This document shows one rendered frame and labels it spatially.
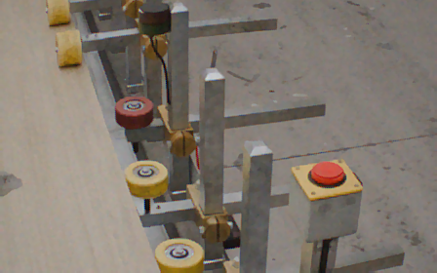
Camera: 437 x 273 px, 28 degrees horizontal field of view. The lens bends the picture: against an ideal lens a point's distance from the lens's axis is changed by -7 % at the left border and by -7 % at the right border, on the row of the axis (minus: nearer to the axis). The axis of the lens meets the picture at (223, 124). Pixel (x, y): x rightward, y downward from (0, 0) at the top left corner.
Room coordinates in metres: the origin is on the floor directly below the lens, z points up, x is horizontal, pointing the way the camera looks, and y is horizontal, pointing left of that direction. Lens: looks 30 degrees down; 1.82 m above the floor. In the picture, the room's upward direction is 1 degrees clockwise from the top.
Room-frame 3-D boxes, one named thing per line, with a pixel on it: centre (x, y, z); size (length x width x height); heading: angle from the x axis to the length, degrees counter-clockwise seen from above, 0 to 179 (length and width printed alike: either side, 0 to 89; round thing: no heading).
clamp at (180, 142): (1.67, 0.10, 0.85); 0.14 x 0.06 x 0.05; 16
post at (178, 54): (1.65, 0.09, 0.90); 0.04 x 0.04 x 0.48; 16
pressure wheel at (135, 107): (1.67, 0.18, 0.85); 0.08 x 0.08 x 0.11
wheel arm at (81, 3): (2.18, 0.19, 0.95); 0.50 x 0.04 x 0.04; 106
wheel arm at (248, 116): (1.72, -0.01, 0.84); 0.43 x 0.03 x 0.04; 106
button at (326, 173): (0.92, -0.12, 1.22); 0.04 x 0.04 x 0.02
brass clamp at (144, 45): (1.91, 0.17, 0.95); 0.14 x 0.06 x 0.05; 16
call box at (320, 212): (0.92, -0.12, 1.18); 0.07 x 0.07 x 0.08; 16
